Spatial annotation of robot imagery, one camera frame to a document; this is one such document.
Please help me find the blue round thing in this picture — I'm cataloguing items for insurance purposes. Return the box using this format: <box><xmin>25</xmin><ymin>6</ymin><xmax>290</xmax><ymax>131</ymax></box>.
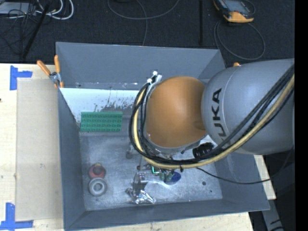
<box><xmin>164</xmin><ymin>171</ymin><xmax>182</xmax><ymax>186</ymax></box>

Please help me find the black cylinder on white bracket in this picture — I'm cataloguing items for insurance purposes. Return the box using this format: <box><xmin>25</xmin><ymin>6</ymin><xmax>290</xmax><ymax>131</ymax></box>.
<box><xmin>192</xmin><ymin>141</ymin><xmax>214</xmax><ymax>159</ymax></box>

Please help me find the dark green flat block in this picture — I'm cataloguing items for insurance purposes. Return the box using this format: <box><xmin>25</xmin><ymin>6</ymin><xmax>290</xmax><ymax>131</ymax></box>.
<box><xmin>79</xmin><ymin>111</ymin><xmax>124</xmax><ymax>133</ymax></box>

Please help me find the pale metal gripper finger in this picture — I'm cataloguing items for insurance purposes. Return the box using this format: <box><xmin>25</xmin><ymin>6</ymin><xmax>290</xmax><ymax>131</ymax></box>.
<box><xmin>131</xmin><ymin>172</ymin><xmax>148</xmax><ymax>193</ymax></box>

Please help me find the pale wood flat board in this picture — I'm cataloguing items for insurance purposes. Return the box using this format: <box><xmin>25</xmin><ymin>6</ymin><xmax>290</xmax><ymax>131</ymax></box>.
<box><xmin>15</xmin><ymin>77</ymin><xmax>64</xmax><ymax>221</ymax></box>

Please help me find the grey metal bin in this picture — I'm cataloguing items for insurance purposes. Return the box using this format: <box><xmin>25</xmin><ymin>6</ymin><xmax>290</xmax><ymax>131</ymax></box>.
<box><xmin>55</xmin><ymin>41</ymin><xmax>271</xmax><ymax>231</ymax></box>

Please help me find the grey ring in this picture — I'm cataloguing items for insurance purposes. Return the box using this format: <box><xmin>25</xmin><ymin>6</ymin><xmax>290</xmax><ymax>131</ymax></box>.
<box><xmin>88</xmin><ymin>177</ymin><xmax>108</xmax><ymax>197</ymax></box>

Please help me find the red ring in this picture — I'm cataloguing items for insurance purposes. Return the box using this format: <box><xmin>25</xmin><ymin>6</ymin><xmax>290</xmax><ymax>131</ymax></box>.
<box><xmin>87</xmin><ymin>162</ymin><xmax>107</xmax><ymax>180</ymax></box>

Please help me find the crumpled shiny silver thing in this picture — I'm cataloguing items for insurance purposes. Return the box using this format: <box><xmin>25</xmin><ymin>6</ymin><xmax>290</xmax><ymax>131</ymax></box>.
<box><xmin>125</xmin><ymin>188</ymin><xmax>156</xmax><ymax>205</ymax></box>

